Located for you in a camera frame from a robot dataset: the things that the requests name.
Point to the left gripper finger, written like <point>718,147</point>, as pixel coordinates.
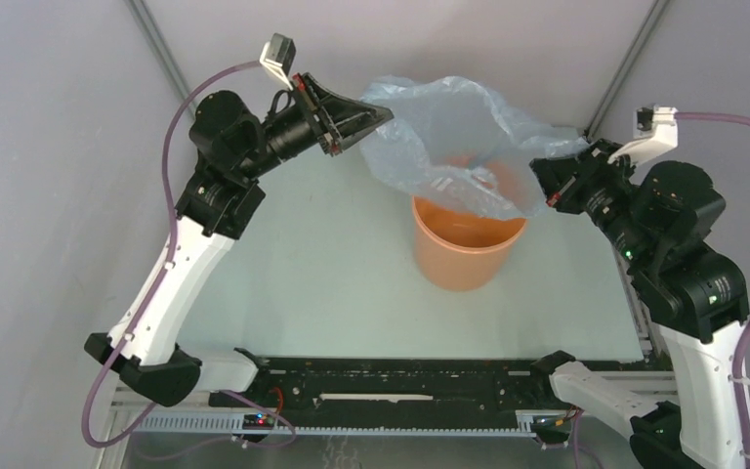
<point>339,136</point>
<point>342,112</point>

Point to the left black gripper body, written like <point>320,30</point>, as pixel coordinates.
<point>291,132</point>

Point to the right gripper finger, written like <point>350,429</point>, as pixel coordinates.
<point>564,175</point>
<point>568,196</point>

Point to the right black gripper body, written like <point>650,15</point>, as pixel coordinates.
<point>607,184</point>

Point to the blue plastic trash bag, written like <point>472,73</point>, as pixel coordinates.
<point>461,146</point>

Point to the orange trash bin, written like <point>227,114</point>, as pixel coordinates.
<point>460,251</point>

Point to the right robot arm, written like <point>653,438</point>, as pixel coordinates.
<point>696,297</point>

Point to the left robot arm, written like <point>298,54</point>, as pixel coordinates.
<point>235,148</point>

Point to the right circuit board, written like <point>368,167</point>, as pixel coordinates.
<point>551,424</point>

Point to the circuit board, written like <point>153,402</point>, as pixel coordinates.
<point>258,421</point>
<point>551,424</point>

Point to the left circuit board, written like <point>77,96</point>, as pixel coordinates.
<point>258,421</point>

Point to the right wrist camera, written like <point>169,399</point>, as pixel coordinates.
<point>655,133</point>

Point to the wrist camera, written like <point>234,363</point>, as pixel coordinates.
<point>655,133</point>
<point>277,57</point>

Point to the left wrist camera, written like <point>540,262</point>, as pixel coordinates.
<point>277,57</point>

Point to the left aluminium frame post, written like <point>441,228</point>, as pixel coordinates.
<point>158,45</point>

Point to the aluminium frame post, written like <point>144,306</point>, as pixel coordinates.
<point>654,16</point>
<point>158,45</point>

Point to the right aluminium frame post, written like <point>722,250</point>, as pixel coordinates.
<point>654,16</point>

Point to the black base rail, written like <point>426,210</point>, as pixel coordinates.
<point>402,394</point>

